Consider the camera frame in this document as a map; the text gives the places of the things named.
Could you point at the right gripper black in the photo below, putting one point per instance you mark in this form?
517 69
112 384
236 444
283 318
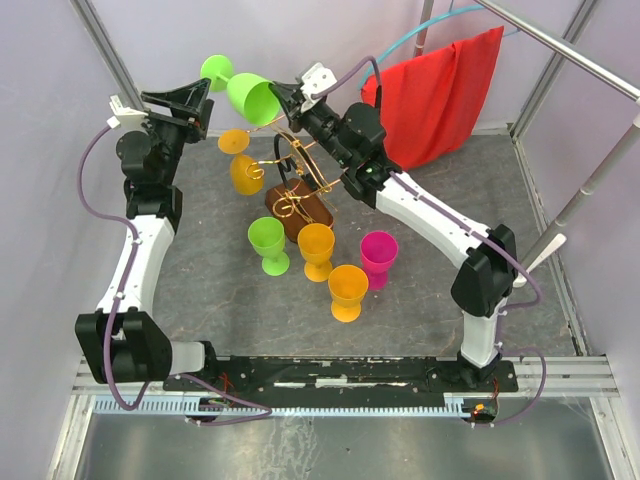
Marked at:
287 95

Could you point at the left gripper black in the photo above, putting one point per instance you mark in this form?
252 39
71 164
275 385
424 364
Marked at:
194 125

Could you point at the green wine glass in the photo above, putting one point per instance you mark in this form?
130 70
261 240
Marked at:
267 237
249 94

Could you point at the orange wine glass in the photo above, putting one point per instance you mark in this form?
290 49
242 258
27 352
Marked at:
348 285
316 242
242 165

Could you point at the gold wine glass rack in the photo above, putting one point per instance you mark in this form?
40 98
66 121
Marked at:
300 197

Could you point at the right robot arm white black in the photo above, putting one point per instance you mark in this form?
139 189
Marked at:
484 257

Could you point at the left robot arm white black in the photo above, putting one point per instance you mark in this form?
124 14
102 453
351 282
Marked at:
120 340

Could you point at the magenta wine glass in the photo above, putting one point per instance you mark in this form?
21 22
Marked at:
378 252

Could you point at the orange wine glass front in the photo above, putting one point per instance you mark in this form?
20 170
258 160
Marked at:
348 285

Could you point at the red cloth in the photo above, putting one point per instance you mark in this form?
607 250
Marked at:
431 103

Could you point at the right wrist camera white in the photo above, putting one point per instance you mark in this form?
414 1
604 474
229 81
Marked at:
316 80

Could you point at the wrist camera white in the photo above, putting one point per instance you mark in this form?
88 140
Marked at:
123 116
316 80

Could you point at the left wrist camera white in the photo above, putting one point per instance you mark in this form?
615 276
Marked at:
123 116

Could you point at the metal clothes rail stand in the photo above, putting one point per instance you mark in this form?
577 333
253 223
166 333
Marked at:
582 149

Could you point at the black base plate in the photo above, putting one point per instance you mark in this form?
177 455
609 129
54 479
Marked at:
354 382

